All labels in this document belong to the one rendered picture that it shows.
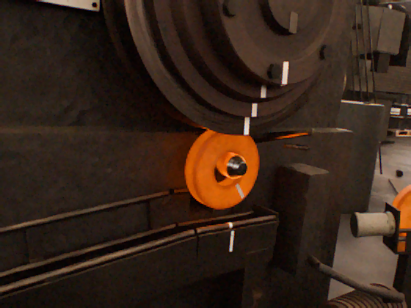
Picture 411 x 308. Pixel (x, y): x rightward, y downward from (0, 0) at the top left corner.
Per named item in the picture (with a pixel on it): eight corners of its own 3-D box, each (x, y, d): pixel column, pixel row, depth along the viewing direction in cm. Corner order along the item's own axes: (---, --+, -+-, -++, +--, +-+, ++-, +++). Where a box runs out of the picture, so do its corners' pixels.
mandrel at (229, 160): (201, 146, 90) (191, 164, 90) (186, 136, 88) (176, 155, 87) (255, 163, 78) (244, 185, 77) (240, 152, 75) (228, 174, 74)
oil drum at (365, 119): (285, 197, 375) (298, 94, 357) (328, 191, 413) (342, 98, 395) (340, 218, 331) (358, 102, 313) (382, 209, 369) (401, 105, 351)
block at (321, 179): (263, 260, 102) (274, 162, 97) (286, 254, 107) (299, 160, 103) (295, 279, 94) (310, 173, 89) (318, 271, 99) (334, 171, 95)
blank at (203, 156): (169, 159, 74) (180, 163, 72) (230, 108, 80) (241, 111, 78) (205, 221, 83) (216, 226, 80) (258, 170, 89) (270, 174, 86)
